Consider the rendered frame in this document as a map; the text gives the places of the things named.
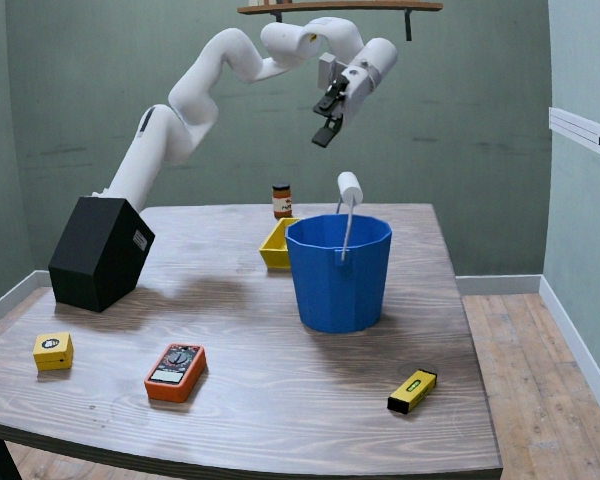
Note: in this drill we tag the yellow rectangular tray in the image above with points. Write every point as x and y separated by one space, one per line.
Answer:
274 249

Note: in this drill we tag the yellow pocket level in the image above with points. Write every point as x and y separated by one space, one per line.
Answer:
412 391

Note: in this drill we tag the small orange jar with black lid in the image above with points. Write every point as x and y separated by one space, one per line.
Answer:
282 200

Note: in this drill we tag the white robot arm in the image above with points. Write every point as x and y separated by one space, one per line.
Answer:
160 128

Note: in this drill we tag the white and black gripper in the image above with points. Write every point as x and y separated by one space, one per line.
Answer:
344 105

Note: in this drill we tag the small yellow box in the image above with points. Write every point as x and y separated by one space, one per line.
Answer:
53 351

